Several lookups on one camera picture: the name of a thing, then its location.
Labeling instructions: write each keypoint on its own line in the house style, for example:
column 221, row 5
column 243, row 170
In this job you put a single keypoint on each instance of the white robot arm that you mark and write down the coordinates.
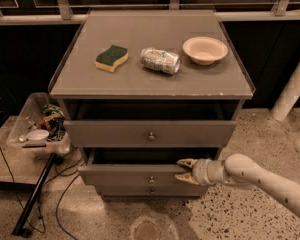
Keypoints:
column 238, row 170

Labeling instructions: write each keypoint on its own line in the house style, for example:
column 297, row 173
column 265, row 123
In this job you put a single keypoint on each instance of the white bowl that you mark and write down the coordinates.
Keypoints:
column 205, row 50

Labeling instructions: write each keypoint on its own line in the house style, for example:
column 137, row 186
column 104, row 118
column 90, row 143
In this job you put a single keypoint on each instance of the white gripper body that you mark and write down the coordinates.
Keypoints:
column 200, row 172

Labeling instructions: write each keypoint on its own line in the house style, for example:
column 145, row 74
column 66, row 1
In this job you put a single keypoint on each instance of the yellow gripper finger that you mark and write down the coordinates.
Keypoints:
column 188, row 162
column 187, row 178

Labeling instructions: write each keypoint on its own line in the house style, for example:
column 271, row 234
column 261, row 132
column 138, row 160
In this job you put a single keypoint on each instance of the grey drawer cabinet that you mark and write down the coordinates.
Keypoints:
column 133, row 92

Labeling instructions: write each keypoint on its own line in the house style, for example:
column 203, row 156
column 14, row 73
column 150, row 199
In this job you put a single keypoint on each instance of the grey drawer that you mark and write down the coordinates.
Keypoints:
column 185, row 190
column 149, row 133
column 139, row 166

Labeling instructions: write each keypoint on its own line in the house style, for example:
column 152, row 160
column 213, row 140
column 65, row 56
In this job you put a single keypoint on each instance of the white diagonal pole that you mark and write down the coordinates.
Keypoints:
column 288, row 96

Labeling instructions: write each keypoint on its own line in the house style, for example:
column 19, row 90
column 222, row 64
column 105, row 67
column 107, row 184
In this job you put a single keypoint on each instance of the black metal bar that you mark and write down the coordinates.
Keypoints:
column 19, row 229

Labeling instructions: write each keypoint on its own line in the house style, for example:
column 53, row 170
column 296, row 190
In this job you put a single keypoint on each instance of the grey bottom drawer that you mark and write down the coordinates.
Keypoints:
column 185, row 190

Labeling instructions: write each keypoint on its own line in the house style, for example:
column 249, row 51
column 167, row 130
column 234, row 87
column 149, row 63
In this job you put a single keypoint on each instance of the green yellow sponge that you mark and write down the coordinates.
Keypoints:
column 112, row 58

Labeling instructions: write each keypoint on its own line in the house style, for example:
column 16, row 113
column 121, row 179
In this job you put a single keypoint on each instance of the crushed silver can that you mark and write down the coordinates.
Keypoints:
column 160, row 60

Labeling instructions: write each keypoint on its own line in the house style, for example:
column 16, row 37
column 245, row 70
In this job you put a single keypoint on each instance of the clear plastic bin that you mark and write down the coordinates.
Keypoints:
column 31, row 115

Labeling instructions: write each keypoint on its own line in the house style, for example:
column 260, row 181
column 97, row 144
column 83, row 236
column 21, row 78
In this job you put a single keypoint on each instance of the grey top drawer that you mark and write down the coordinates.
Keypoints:
column 149, row 133

